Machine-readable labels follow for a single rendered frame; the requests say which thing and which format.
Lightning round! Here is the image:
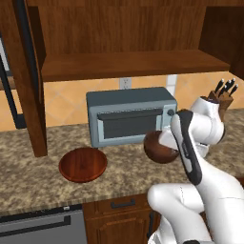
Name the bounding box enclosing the white wall plate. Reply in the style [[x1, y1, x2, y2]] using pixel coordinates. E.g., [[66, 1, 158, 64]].
[[166, 74, 178, 97]]

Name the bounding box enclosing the white wall outlet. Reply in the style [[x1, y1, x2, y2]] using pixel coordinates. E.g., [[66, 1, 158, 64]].
[[119, 76, 132, 91]]

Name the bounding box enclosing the black knife handle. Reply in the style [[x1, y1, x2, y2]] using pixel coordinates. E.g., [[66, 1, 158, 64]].
[[219, 83, 230, 96], [214, 78, 226, 93], [229, 84, 239, 97], [226, 77, 236, 95]]

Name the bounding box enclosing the grey toaster oven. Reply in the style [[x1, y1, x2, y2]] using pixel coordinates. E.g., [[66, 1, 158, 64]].
[[86, 87, 178, 149]]

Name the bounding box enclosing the wooden cupboard door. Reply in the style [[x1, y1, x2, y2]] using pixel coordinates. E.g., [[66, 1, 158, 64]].
[[84, 211, 161, 244]]

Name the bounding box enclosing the grey dishwasher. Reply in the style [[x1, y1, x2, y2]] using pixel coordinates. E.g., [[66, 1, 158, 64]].
[[0, 204, 88, 244]]

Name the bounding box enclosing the black drawer handle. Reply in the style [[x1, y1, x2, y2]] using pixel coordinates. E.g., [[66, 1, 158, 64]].
[[110, 198, 137, 210]]

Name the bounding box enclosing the open wooden wall cabinet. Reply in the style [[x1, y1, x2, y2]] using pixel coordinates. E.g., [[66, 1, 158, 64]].
[[26, 0, 244, 84]]

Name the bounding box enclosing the wooden drawer front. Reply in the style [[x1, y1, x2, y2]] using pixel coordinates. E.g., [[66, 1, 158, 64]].
[[82, 193, 151, 221]]

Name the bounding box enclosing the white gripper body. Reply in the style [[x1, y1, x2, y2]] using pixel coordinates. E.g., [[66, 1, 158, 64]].
[[157, 125, 180, 152]]

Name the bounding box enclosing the small brown wooden bowl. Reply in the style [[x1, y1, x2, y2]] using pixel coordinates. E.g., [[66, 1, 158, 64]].
[[143, 130, 181, 165]]

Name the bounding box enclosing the wooden cabinet door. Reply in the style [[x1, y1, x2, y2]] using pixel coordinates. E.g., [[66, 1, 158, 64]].
[[198, 5, 244, 81], [11, 0, 49, 158]]

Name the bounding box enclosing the large brown wooden bowl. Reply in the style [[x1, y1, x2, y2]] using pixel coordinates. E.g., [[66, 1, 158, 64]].
[[58, 147, 109, 184]]

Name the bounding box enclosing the black dishwasher handle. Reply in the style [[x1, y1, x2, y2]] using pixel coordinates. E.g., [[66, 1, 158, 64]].
[[0, 215, 72, 238]]

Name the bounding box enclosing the brown wooden knife block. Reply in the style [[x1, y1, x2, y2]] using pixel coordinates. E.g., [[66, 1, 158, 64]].
[[207, 90, 235, 124]]

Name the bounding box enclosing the black cupboard door handle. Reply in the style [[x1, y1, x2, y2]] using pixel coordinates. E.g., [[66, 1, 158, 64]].
[[147, 212, 155, 240]]

